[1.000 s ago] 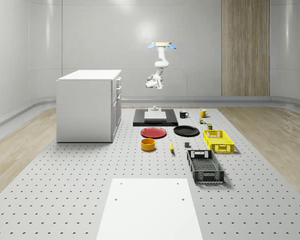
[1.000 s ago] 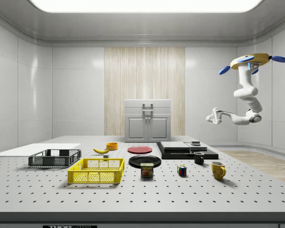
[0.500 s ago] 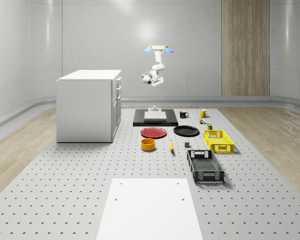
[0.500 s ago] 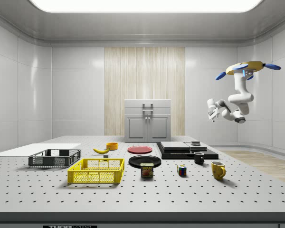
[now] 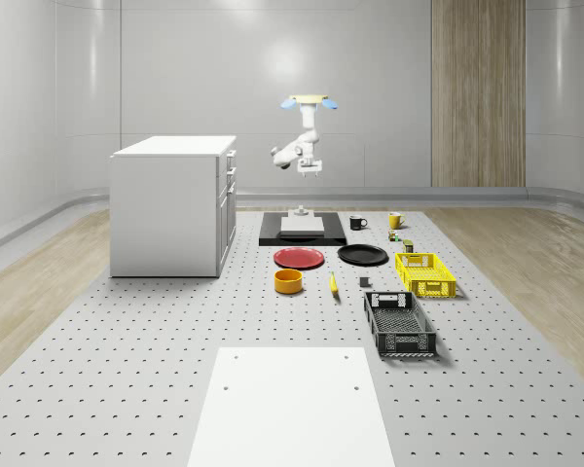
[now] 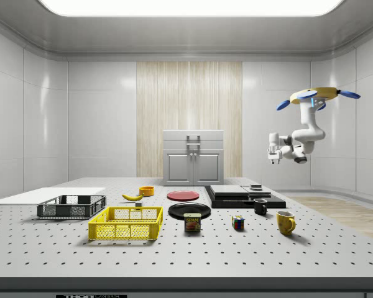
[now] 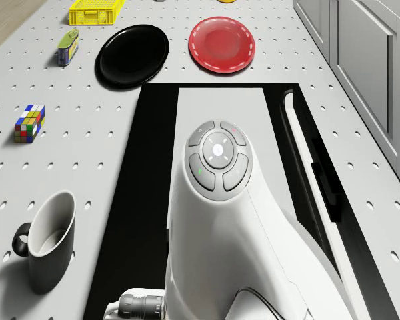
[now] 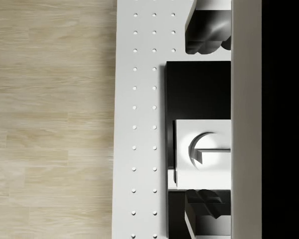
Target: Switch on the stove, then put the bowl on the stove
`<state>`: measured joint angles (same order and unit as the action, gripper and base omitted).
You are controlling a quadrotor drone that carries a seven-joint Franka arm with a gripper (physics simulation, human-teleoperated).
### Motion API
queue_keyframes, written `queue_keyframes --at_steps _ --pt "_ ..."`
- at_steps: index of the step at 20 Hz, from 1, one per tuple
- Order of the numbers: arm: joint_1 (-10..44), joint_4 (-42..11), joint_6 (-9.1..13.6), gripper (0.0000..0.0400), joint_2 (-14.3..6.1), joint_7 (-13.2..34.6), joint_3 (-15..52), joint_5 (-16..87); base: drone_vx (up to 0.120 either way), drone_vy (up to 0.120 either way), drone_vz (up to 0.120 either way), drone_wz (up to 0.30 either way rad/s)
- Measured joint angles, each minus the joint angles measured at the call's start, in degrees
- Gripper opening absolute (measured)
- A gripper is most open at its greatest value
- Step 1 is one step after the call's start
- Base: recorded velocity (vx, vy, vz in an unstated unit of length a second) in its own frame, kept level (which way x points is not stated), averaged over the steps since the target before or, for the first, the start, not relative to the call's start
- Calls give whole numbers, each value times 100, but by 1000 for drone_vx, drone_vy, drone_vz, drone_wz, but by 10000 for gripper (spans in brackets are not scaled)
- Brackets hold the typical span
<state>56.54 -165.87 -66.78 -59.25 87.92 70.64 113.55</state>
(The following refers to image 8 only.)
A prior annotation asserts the flat black stove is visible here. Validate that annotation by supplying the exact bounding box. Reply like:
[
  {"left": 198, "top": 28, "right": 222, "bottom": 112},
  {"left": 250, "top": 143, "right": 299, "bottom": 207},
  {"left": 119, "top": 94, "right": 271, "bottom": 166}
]
[{"left": 165, "top": 61, "right": 232, "bottom": 239}]

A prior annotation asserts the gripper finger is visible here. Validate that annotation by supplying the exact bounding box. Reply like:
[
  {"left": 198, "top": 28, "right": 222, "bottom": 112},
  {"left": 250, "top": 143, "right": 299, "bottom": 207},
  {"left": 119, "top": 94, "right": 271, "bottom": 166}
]
[
  {"left": 185, "top": 0, "right": 232, "bottom": 55},
  {"left": 184, "top": 189, "right": 232, "bottom": 239}
]

